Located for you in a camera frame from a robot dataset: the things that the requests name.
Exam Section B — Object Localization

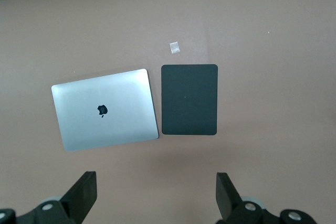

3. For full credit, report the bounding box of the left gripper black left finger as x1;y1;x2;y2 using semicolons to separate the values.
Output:
60;170;98;223

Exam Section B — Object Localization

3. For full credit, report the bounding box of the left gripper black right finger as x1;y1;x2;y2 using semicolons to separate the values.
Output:
216;172;242;221

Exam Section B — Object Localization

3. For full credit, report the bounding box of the black mouse pad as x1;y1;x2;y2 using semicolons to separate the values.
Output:
161;63;219;136

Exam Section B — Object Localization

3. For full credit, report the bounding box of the silver closed laptop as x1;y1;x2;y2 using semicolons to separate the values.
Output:
51;68;160;153

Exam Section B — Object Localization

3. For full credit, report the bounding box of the clear tape piece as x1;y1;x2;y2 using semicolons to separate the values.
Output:
169;41;181;54

